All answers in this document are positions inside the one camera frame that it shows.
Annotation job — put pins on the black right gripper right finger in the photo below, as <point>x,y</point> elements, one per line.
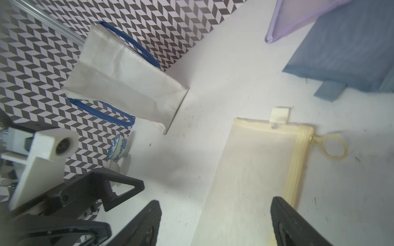
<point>290,228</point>

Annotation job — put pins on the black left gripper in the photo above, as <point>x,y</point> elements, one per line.
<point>75,198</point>

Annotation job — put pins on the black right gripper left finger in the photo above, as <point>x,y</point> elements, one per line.
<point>143,230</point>

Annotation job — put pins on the white canvas bag blue handles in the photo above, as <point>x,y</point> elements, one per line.
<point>115,69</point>

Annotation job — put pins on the small yellow pouch under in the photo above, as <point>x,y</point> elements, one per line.
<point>261,160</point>

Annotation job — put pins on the dark blue flat pouch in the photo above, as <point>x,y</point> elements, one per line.
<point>351,46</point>

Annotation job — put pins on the lilac mesh pouch rear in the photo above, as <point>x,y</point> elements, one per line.
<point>291,15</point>

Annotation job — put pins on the blue patterned ceramic bowl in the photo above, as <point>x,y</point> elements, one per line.
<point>117,149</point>

